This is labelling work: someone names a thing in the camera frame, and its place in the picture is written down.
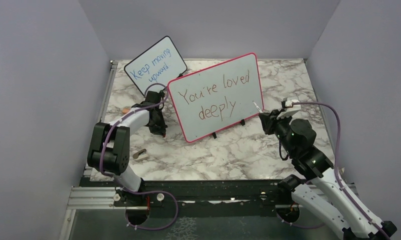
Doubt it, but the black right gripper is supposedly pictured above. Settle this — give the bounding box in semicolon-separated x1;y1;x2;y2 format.
259;108;297;156

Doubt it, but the white whiteboard marker pen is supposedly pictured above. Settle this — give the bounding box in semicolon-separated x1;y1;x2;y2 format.
253;101;263;113

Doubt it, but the pink framed whiteboard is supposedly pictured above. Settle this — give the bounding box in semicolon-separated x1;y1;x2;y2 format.
167;52;264;143

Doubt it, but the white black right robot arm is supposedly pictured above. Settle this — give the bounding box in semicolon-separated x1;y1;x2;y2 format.
258;110;397;240

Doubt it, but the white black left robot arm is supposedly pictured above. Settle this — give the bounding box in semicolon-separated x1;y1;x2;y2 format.
87;90;167;206

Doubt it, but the grey whiteboard eraser block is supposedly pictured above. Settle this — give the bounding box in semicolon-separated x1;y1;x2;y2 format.
132;148;150;161

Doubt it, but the black framed written whiteboard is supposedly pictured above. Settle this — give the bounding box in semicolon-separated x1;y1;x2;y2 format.
124;35;188;95

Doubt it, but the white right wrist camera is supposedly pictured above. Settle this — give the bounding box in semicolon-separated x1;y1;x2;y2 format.
276;97;301;120

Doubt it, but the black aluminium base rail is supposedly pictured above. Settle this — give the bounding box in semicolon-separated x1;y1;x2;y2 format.
67;177;297;219

